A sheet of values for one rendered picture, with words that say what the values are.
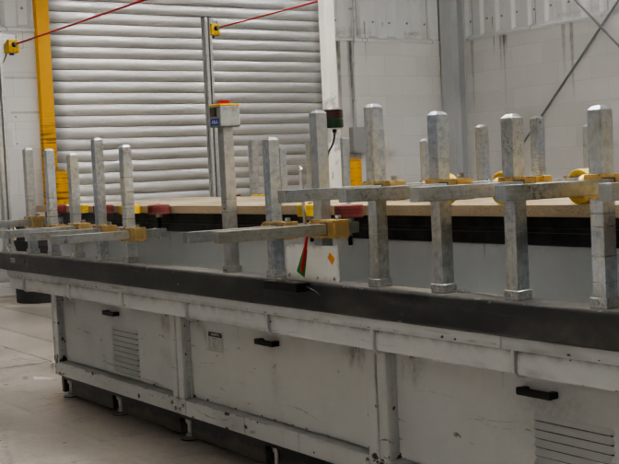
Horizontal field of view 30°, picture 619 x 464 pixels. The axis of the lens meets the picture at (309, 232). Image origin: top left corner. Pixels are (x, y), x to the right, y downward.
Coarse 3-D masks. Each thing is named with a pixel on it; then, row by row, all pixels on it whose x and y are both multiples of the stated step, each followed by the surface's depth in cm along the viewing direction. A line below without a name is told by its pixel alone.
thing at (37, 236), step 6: (90, 228) 432; (96, 228) 433; (30, 234) 419; (36, 234) 420; (42, 234) 422; (48, 234) 423; (54, 234) 424; (60, 234) 425; (66, 234) 427; (72, 234) 428; (30, 240) 419; (36, 240) 420
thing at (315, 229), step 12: (252, 228) 300; (264, 228) 298; (276, 228) 300; (288, 228) 302; (300, 228) 305; (312, 228) 307; (324, 228) 309; (216, 240) 292; (228, 240) 293; (240, 240) 295; (252, 240) 297
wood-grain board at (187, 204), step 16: (144, 208) 441; (176, 208) 418; (192, 208) 408; (208, 208) 398; (240, 208) 380; (256, 208) 371; (288, 208) 355; (400, 208) 309; (416, 208) 303; (464, 208) 288; (480, 208) 283; (496, 208) 278; (528, 208) 269; (544, 208) 265; (560, 208) 261; (576, 208) 257
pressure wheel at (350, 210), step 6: (342, 204) 317; (348, 204) 314; (354, 204) 311; (360, 204) 313; (336, 210) 313; (342, 210) 311; (348, 210) 311; (354, 210) 311; (360, 210) 312; (342, 216) 312; (348, 216) 311; (354, 216) 311; (360, 216) 313; (348, 240) 315
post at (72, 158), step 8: (72, 160) 458; (72, 168) 458; (72, 176) 458; (72, 184) 458; (72, 192) 458; (72, 200) 458; (72, 208) 458; (80, 208) 460; (72, 216) 459; (80, 216) 460; (72, 248) 461; (80, 248) 460
